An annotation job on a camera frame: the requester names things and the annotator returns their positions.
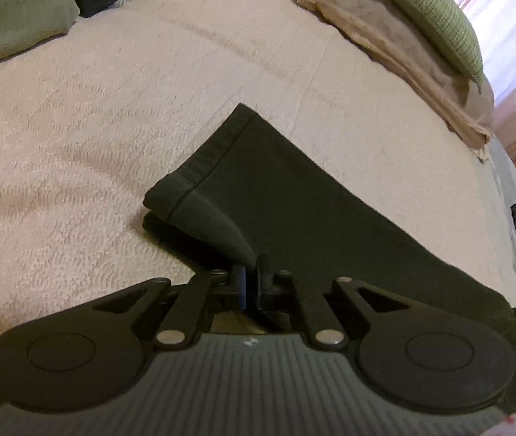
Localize green checked pillow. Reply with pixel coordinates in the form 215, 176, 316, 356
366, 0, 485, 94

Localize black pants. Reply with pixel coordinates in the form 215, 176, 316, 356
142, 103, 516, 415

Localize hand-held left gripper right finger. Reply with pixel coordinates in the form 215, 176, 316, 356
256, 254, 412, 351

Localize beige pillow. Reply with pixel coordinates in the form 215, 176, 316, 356
291, 0, 497, 162

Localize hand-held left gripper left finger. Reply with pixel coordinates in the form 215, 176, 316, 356
89, 263, 247, 351

